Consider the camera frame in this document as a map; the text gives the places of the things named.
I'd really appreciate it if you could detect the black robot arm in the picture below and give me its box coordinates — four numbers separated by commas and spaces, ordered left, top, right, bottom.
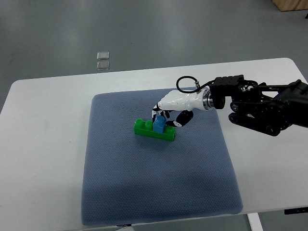
209, 75, 308, 136

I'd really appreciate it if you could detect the white table leg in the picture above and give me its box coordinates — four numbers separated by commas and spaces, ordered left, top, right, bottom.
247, 213, 263, 231

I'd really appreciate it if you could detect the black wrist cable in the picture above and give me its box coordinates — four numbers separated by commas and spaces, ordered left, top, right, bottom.
176, 76, 215, 93

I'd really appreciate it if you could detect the upper metal floor plate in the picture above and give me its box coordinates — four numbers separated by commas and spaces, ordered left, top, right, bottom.
97, 51, 109, 60

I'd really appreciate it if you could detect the black table control panel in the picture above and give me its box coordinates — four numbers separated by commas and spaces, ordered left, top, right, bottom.
284, 207, 308, 215

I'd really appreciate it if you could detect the wooden box corner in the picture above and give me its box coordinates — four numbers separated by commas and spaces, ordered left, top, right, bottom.
272, 0, 308, 12

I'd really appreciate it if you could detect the small blue block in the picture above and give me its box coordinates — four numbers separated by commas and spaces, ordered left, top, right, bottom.
153, 115, 166, 134

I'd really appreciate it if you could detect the long green block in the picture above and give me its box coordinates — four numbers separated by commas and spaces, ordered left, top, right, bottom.
134, 118, 176, 141

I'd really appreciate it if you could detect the blue-grey fabric mat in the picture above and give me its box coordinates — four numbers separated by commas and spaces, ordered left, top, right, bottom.
81, 89, 243, 226

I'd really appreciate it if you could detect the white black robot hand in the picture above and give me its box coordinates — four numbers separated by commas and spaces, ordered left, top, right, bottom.
152, 89, 214, 127

